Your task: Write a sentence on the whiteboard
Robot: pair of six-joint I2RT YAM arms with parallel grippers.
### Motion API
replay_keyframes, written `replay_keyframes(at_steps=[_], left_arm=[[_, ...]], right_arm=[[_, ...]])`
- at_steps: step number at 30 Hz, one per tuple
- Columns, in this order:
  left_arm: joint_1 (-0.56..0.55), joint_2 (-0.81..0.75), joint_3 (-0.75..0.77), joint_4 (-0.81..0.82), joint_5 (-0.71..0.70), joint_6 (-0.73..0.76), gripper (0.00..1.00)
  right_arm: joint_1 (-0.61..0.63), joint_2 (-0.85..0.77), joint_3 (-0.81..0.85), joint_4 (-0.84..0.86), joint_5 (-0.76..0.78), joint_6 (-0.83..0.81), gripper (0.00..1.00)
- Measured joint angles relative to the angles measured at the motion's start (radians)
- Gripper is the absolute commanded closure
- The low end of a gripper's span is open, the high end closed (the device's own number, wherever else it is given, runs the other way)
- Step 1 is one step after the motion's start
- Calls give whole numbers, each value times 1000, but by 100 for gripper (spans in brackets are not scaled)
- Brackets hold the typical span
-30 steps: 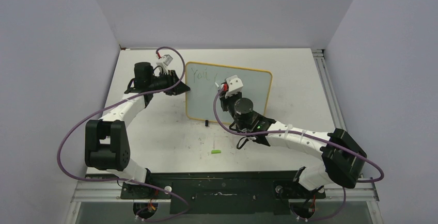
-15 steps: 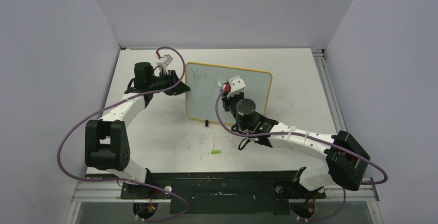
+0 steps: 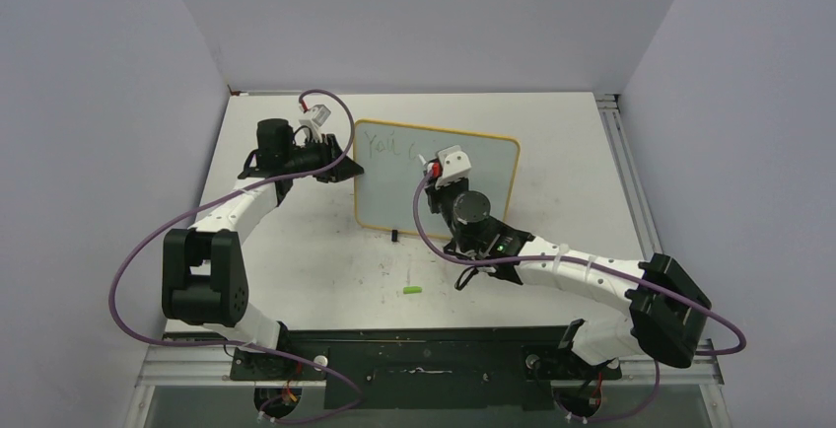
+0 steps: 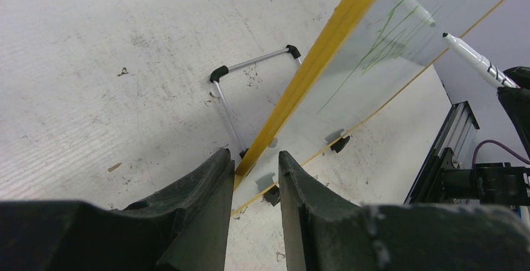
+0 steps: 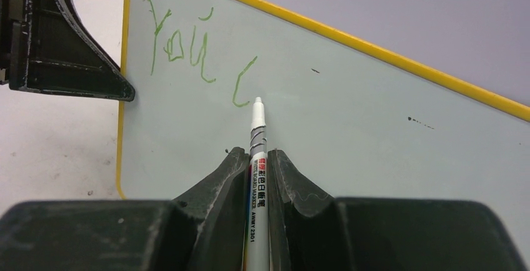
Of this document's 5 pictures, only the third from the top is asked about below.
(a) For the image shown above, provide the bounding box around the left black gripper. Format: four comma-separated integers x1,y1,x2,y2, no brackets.
283,133,363,184

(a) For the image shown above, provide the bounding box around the yellow framed whiteboard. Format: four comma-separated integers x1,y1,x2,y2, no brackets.
353,119,521,235

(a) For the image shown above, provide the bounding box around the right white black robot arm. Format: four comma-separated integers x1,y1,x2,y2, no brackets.
421,179,711,377

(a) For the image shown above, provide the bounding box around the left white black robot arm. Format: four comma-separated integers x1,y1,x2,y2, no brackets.
162,118,364,380

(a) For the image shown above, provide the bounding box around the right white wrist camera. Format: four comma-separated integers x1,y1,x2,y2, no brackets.
424,145,472,187

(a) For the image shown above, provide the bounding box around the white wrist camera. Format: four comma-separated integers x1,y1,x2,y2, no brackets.
424,145,472,187
299,105,331,142

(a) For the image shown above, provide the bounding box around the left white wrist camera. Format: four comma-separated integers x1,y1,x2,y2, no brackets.
299,105,331,142

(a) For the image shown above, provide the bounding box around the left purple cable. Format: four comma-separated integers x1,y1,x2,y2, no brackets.
107,89,366,426

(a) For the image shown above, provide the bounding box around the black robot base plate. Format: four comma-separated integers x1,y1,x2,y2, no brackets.
230,326,627,410

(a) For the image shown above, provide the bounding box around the right aluminium rail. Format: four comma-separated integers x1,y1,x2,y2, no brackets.
593,94,664,257

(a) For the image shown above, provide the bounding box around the front aluminium frame rail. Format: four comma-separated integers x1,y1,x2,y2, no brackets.
125,327,732,427

